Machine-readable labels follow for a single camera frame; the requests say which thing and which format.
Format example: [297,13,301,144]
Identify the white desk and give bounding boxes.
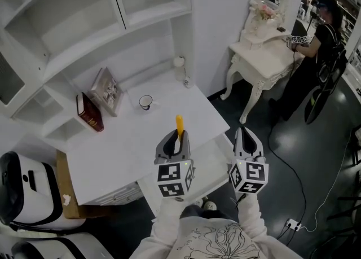
[42,70,231,207]

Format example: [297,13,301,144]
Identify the white dressing table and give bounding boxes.
[221,30,307,125]

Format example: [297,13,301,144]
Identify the white power strip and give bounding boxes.
[285,218,303,231]

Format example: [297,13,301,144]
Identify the person's right forearm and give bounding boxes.
[235,192,268,243]

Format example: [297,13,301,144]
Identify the black cable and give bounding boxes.
[266,124,307,246]

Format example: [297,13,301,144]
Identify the white printed shirt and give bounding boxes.
[134,209,307,259]

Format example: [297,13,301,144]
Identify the brown wooden board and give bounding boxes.
[55,149,87,220]

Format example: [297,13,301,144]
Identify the white shelf unit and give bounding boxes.
[0,0,194,142]

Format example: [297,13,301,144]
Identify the yellow-handled screwdriver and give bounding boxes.
[175,114,185,143]

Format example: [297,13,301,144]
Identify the white and black robot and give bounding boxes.
[0,151,87,231]
[10,231,115,259]

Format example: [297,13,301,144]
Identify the grey picture frame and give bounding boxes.
[90,67,124,118]

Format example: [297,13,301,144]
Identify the person's dark trousers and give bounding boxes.
[179,204,238,222]

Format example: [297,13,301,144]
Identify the black chair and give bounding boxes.
[326,169,361,243]

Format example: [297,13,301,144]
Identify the pink flowers in vase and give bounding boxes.
[249,0,279,38]

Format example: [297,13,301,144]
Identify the person's left forearm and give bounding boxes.
[150,195,200,253]

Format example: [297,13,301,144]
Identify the dark red book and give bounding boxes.
[76,91,105,133]

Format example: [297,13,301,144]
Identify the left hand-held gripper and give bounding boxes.
[153,129,196,199]

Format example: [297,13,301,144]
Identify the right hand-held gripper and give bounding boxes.
[227,126,270,195]

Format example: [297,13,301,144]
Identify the white mug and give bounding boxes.
[138,94,154,112]

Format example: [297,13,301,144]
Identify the white cable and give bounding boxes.
[301,129,355,232]

